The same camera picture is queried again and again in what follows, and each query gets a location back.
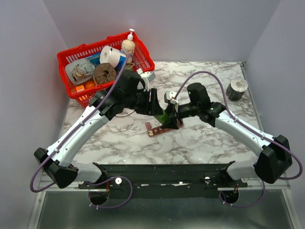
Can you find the white cartoon pouch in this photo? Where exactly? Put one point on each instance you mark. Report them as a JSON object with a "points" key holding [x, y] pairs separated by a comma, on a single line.
{"points": [[80, 71]]}

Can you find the orange small box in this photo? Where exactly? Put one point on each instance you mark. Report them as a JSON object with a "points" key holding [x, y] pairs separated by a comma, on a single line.
{"points": [[79, 88]]}

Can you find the white toilet paper roll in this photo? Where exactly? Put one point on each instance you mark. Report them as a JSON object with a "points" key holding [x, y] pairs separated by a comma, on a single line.
{"points": [[113, 56]]}

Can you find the orange fruit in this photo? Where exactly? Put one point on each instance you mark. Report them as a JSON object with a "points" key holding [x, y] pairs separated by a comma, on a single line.
{"points": [[90, 84]]}

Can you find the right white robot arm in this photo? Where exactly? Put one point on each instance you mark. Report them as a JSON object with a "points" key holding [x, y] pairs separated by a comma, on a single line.
{"points": [[271, 159]]}

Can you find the camouflage tape roll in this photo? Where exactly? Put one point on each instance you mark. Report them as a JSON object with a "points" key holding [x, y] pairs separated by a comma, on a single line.
{"points": [[236, 89]]}

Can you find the red plastic shopping basket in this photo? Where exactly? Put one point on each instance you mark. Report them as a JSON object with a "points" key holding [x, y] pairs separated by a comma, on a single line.
{"points": [[141, 59]]}

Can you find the green pill bottle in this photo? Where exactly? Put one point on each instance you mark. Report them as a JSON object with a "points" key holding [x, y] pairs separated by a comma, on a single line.
{"points": [[164, 118]]}

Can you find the blue package in basket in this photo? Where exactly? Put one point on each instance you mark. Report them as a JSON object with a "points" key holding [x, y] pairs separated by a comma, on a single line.
{"points": [[94, 59]]}

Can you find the aluminium rail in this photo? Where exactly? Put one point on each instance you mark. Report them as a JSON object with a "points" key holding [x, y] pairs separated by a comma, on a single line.
{"points": [[283, 184]]}

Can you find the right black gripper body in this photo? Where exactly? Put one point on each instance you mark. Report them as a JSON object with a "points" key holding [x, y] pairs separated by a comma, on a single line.
{"points": [[178, 116]]}

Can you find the brown weekly pill organizer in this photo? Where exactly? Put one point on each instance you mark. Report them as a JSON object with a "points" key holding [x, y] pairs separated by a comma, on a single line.
{"points": [[156, 130]]}

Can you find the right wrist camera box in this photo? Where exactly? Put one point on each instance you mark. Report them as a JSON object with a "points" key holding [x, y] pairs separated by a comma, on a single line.
{"points": [[170, 97]]}

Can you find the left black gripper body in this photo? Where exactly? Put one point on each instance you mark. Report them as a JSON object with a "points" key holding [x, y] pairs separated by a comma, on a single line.
{"points": [[142, 105]]}

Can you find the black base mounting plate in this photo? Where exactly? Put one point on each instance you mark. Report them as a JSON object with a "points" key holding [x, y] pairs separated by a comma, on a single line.
{"points": [[156, 181]]}

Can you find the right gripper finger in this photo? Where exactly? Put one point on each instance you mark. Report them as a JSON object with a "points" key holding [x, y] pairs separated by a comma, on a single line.
{"points": [[170, 110], [170, 124]]}

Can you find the brown paper roll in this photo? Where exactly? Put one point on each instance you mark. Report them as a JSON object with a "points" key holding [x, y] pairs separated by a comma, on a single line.
{"points": [[104, 73]]}

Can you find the white lotion pump bottle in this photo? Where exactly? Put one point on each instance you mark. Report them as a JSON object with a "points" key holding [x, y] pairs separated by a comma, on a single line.
{"points": [[128, 45]]}

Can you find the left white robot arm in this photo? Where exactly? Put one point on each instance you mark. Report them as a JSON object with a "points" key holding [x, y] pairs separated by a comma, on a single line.
{"points": [[128, 91]]}

